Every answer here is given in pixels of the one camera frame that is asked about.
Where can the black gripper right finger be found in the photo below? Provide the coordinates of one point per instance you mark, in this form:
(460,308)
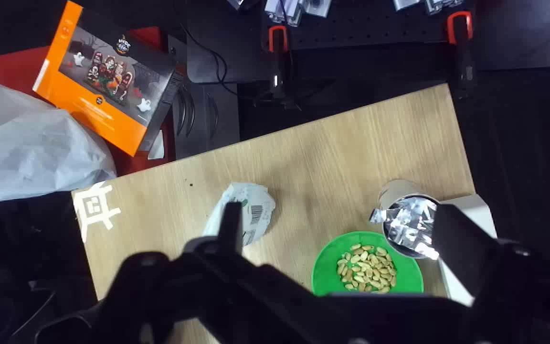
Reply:
(465,245)

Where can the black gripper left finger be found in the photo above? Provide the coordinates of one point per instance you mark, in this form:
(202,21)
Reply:
(231,226)

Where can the orange picture box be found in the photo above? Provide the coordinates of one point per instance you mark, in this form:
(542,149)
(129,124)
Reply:
(95,109)

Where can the crumpled foil snack bag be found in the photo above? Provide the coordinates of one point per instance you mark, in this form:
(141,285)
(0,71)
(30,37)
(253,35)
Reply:
(475,212)

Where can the nuts in bowl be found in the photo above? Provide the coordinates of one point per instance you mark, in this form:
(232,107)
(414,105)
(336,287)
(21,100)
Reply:
(366,268)

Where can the green plastic bowl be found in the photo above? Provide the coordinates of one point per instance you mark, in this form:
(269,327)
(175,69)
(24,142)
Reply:
(324,268)

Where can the white plastic bag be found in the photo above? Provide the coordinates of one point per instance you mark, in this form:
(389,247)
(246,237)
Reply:
(26,145)

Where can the black perforated mounting board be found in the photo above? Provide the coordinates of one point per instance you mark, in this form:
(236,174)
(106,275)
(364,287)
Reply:
(362,25)

